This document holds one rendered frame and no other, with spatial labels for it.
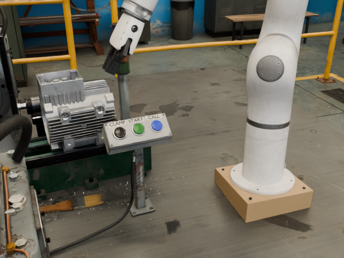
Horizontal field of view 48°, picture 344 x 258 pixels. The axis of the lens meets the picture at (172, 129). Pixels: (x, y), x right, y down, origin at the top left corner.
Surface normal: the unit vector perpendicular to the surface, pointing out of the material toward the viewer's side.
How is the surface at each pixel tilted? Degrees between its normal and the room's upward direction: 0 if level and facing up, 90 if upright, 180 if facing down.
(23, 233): 0
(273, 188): 4
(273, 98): 121
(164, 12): 90
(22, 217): 0
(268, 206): 90
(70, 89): 90
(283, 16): 140
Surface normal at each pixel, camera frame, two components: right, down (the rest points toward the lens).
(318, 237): 0.00, -0.89
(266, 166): -0.10, 0.38
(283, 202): 0.32, 0.43
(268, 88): -0.28, 0.83
